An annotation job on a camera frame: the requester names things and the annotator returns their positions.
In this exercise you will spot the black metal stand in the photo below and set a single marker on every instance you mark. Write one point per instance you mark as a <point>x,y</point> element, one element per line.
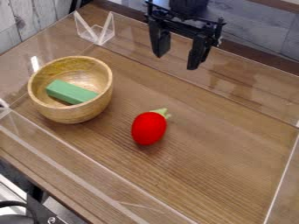
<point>44,215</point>

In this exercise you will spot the clear acrylic tray wall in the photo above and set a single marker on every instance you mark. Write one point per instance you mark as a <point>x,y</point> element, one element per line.
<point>80,182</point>

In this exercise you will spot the red toy strawberry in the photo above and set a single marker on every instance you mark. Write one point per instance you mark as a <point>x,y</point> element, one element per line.
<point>148,126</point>

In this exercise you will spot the green rectangular block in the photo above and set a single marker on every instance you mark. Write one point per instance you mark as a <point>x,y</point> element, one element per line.
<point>68,92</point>

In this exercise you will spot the clear acrylic corner bracket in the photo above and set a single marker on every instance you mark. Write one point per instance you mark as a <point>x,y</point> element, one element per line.
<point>95,34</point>

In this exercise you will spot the wooden bowl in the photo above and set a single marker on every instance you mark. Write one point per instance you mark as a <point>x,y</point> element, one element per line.
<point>82,71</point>

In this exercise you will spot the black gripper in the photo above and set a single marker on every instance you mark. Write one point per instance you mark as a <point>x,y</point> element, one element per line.
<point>184,11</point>

